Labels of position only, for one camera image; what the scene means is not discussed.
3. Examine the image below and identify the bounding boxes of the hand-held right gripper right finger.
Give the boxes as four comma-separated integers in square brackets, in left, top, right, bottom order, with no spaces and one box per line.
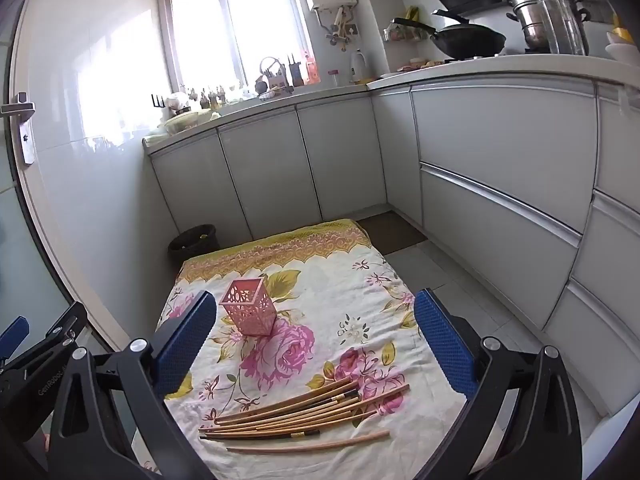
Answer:
[414,288,584,480]

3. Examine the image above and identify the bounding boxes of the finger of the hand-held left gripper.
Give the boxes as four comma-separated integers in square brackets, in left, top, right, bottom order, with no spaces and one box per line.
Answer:
[0,316,30,361]
[0,301,89,386]

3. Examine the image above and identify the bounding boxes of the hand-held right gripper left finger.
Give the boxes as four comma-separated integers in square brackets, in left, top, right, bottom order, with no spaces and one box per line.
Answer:
[47,290,218,480]

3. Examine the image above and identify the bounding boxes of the pink perforated utensil holder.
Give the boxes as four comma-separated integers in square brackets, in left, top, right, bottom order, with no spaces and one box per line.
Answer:
[218,277,277,337]

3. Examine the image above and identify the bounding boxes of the bunch of wooden chopsticks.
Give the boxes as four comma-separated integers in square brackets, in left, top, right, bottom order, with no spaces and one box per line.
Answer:
[198,377,411,457]

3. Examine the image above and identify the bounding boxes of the black trash bin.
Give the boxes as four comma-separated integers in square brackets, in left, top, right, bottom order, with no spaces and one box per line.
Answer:
[167,224,219,265]

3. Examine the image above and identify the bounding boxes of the brown floor mat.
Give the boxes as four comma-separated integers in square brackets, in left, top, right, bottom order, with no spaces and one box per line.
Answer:
[357,211,426,256]

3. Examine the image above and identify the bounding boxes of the floral printed blanket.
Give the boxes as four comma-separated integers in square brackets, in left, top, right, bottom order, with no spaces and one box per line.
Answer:
[162,218,473,480]

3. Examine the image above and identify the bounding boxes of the white cabinet with drawers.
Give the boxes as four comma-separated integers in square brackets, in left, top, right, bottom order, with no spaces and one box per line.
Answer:
[370,80,640,411]

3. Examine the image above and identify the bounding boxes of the white cabinet with doors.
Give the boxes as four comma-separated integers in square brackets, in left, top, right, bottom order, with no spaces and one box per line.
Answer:
[145,92,388,246]

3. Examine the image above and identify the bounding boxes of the pale green basin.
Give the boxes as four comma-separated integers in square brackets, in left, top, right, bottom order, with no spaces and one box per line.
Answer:
[165,109,221,136]

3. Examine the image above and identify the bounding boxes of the row of small bottles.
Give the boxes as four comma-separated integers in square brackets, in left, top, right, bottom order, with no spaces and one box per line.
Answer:
[190,85,251,108]

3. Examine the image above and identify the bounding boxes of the food on cutting board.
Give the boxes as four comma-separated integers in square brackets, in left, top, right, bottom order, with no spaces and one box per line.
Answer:
[397,57,446,72]

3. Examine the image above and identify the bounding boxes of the white thermos jug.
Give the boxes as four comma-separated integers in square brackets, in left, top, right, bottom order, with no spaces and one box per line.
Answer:
[349,50,370,85]

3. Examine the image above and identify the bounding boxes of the brown knife block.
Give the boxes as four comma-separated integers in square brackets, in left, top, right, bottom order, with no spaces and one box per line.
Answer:
[287,52,305,88]

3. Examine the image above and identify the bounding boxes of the red packet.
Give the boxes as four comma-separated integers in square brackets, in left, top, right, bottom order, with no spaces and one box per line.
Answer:
[302,50,321,85]

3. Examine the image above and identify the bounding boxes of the black wok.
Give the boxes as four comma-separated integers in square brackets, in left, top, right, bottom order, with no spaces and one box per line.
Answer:
[391,8,507,59]

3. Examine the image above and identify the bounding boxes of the kitchen window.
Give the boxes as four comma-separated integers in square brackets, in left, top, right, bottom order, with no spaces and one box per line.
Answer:
[159,0,316,98]

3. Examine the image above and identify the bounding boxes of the water heater pipes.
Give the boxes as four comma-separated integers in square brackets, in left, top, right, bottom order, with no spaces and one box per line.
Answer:
[315,7,358,51]

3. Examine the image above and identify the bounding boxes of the steel steamer pot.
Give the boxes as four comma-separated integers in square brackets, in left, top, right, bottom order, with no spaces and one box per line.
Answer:
[506,0,591,51]

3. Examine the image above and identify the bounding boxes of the clear glass pitcher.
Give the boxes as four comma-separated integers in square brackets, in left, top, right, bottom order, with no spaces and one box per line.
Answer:
[531,0,587,56]

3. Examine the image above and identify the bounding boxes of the stack of white bowls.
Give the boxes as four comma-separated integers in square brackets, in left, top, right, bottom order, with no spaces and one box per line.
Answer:
[605,27,640,66]

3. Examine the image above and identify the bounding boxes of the metal door handle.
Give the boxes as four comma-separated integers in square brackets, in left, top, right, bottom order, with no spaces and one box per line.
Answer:
[0,92,37,165]

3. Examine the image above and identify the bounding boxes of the wire utensil rack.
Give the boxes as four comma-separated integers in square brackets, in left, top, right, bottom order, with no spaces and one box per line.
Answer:
[258,56,295,98]

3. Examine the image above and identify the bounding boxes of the wall spice rack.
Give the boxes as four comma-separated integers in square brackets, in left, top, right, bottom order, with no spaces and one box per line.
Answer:
[384,6,436,43]

